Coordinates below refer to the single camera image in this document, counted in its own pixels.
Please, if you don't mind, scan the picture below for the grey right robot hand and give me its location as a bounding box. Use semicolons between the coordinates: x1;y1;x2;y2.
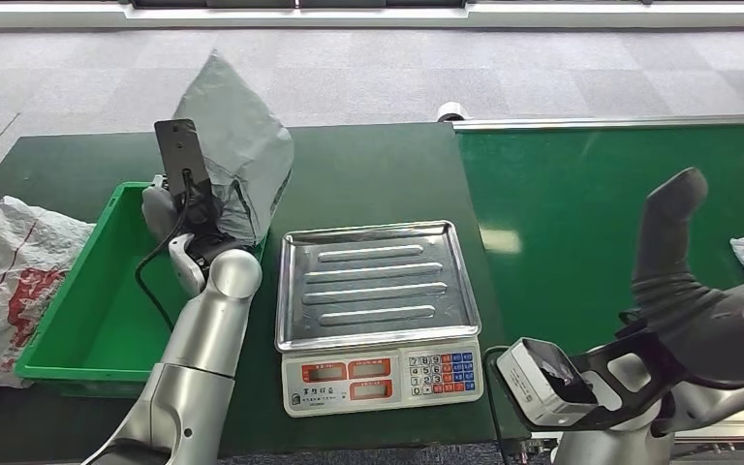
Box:
631;167;744;387

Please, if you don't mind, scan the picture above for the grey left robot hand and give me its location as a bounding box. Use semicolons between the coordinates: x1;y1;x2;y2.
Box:
141;181;182;244

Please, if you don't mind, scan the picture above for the grey plastic mailer package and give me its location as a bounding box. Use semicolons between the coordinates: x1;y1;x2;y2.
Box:
171;50;295;247

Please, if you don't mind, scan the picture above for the white red-printed plastic package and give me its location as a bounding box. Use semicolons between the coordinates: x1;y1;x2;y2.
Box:
0;195;97;389

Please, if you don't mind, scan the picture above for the green conveyor belt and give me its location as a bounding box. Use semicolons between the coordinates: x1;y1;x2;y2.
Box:
451;113;744;446

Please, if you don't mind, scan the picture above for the green plastic bin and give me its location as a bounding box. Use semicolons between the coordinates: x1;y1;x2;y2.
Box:
14;181;268;400

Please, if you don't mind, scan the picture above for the electronic scale with steel tray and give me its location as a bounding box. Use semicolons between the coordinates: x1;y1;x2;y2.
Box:
274;220;485;419

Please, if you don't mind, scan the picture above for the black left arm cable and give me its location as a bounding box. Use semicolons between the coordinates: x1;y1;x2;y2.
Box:
134;169;195;333

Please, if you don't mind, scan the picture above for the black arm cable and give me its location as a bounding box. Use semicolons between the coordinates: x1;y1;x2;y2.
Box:
134;169;195;333
481;345;515;465

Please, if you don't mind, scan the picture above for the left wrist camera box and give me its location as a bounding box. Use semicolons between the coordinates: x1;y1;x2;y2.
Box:
153;117;214;216

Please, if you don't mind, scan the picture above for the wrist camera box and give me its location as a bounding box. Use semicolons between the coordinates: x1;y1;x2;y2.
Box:
153;117;214;216
495;337;599;429

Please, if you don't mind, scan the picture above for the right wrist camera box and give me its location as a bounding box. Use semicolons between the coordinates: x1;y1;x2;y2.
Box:
495;337;599;429

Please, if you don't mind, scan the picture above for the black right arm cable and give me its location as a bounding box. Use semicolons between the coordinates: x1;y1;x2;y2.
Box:
481;345;515;465

